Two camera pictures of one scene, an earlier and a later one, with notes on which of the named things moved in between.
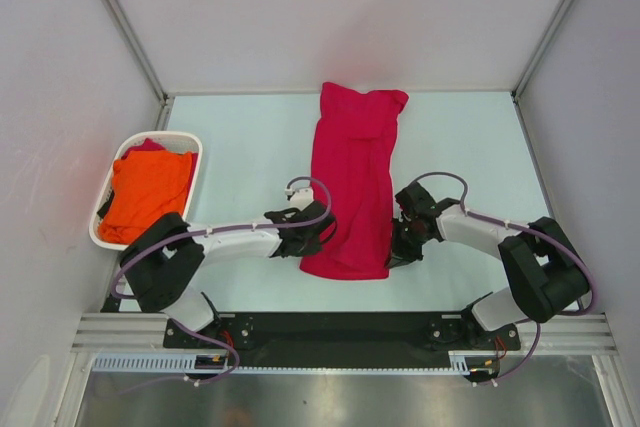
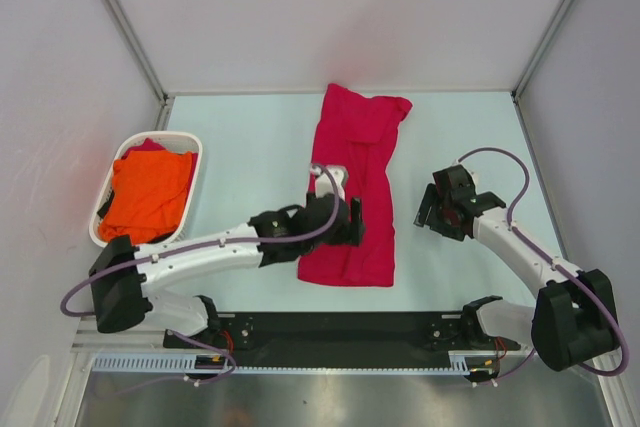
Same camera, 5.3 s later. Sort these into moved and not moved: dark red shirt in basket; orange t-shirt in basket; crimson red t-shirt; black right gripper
Moved: black right gripper
Not moved: dark red shirt in basket; orange t-shirt in basket; crimson red t-shirt
